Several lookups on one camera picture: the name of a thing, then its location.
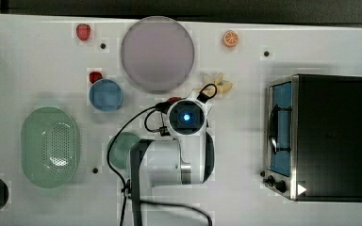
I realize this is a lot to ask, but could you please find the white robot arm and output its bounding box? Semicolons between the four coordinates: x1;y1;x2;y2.
128;91;215;226

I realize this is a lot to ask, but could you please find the red plush ketchup bottle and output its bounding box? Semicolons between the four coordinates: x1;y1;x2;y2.
167;97;182;104

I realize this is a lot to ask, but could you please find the black silver toaster oven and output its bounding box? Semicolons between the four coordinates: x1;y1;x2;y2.
260;74;362;202

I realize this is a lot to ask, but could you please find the green mug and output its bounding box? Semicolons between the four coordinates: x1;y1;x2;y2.
108;132;140;170

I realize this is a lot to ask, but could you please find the peeled banana toy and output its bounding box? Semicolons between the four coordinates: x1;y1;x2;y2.
203;73;233;96

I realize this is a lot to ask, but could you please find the black cable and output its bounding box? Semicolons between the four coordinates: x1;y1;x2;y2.
106;105;214;226

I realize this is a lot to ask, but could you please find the green oval strainer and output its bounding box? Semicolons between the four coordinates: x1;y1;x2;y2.
21;106;80;188

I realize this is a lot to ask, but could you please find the small red strawberry toy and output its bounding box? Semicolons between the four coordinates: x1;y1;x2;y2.
89;72;103;84

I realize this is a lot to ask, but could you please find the pink strawberry toy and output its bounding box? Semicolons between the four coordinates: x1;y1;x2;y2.
75;24;91;41

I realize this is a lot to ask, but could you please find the orange slice toy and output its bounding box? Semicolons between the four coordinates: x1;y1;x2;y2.
222;30;239;47

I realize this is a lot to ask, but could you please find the lilac round plate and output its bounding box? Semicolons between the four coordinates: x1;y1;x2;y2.
121;16;194;92

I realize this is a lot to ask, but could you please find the blue bowl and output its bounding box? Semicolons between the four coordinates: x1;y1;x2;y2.
89;79;123;112

